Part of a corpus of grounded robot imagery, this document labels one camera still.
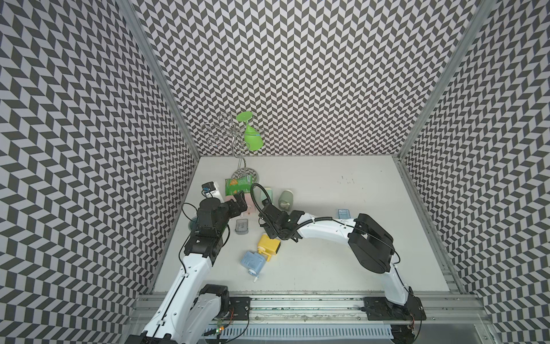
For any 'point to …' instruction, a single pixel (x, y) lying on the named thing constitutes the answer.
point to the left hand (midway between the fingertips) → (233, 195)
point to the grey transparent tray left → (241, 226)
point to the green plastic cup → (253, 139)
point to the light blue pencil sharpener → (254, 262)
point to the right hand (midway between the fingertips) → (275, 224)
